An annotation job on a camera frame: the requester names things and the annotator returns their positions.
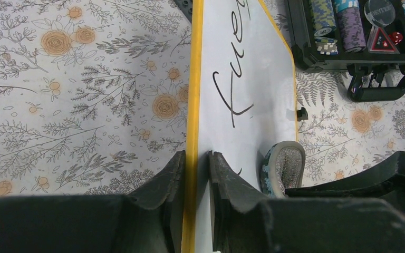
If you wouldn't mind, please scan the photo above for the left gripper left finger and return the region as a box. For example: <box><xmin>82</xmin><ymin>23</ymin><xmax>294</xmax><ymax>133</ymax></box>
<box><xmin>0</xmin><ymin>151</ymin><xmax>185</xmax><ymax>252</ymax></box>

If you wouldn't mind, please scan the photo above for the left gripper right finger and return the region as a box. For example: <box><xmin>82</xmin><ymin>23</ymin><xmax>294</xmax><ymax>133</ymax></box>
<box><xmin>208</xmin><ymin>152</ymin><xmax>405</xmax><ymax>252</ymax></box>

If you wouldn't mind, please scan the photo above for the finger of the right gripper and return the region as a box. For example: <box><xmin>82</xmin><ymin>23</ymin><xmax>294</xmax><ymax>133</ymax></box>
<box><xmin>286</xmin><ymin>151</ymin><xmax>405</xmax><ymax>214</ymax></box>

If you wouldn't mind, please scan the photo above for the yellow framed whiteboard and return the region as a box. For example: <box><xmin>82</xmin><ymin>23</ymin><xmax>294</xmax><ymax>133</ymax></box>
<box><xmin>182</xmin><ymin>1</ymin><xmax>297</xmax><ymax>252</ymax></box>

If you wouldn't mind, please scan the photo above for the black poker chip case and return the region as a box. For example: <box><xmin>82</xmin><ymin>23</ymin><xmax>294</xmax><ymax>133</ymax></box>
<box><xmin>286</xmin><ymin>1</ymin><xmax>405</xmax><ymax>102</ymax></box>

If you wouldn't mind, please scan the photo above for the floral tablecloth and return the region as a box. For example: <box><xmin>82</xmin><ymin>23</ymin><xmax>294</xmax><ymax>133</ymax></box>
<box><xmin>0</xmin><ymin>1</ymin><xmax>405</xmax><ymax>197</ymax></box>

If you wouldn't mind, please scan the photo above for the dark grey lego baseplate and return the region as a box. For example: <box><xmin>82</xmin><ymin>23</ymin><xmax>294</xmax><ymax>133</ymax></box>
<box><xmin>174</xmin><ymin>0</ymin><xmax>193</xmax><ymax>23</ymax></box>

